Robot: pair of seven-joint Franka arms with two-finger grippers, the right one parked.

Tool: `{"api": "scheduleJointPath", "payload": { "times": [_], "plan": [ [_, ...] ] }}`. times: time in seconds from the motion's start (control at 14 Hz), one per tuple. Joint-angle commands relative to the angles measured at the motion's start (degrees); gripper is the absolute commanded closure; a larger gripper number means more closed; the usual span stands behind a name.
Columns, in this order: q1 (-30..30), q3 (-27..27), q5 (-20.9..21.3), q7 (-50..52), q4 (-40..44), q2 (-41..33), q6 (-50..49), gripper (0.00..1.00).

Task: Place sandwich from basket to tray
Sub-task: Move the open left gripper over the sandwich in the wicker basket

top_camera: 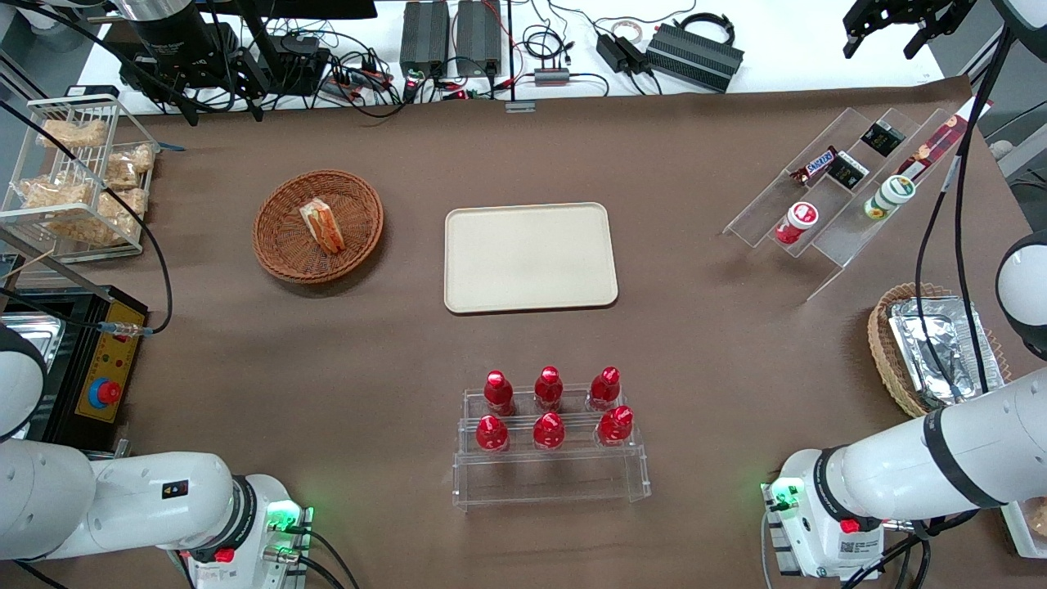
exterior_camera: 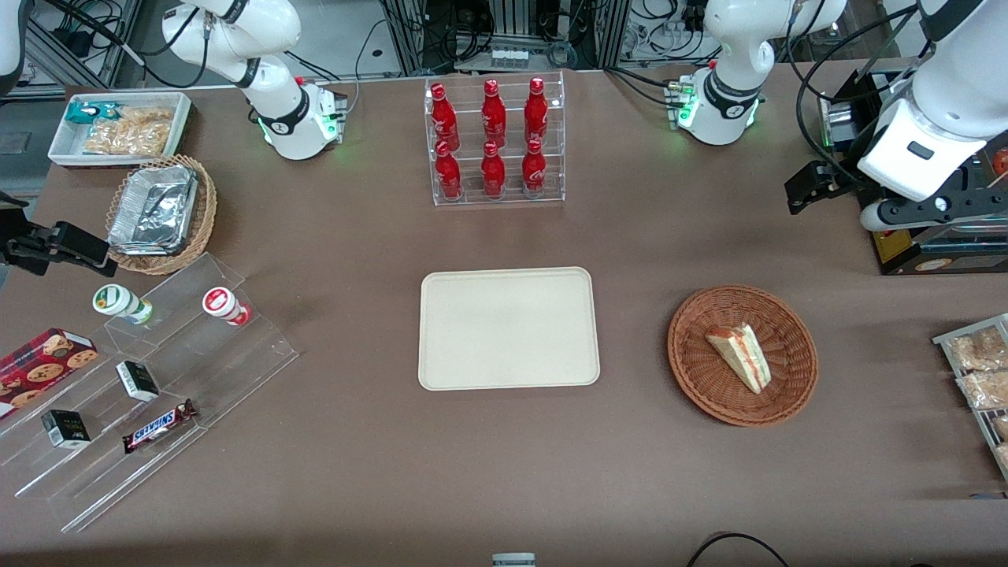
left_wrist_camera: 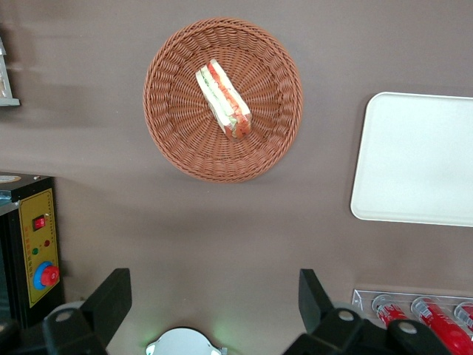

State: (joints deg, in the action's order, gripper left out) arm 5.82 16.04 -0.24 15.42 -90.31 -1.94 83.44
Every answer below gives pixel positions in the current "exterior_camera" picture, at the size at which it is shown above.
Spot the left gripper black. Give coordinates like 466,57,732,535
784,160,864,216

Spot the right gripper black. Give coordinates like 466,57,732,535
0,223,109,276

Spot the triangle sandwich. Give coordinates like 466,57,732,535
705,324,772,395

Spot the light wicker basket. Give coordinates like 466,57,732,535
105,154,218,276

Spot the grey metal snack tray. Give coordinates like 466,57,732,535
932,313,1008,481

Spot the round brown wicker basket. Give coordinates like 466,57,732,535
668,285,819,428

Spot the beige plastic tray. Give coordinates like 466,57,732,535
418,267,601,391

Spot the green lid yogurt cup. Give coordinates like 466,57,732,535
92,284,154,325

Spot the stack of foil trays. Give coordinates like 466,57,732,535
108,164,199,256

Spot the white rectangular bin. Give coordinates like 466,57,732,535
48,92,193,169

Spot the clear bag of crackers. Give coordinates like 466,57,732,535
82,106,175,157

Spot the red tartan cookie box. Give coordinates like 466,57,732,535
0,328,99,421

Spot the green snack packet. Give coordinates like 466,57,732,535
65,102,124,126

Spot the small black box white label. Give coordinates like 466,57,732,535
115,361,161,402

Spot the red lid yogurt cup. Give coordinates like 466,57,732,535
202,287,252,327

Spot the small black box gold print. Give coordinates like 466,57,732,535
41,409,92,450

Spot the Snickers chocolate bar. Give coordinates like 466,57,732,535
122,398,198,454

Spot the clear acrylic stepped display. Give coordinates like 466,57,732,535
0,252,300,534

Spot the red cola bottle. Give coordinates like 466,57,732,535
521,138,547,195
435,141,464,200
524,77,550,144
480,80,508,147
430,83,461,152
480,140,507,198

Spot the clear acrylic bottle rack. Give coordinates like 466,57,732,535
424,71,566,208

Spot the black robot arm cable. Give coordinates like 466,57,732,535
794,6,939,183

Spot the aluminium frame rack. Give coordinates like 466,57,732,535
378,0,635,76

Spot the black cable loop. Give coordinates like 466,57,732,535
685,532,792,567

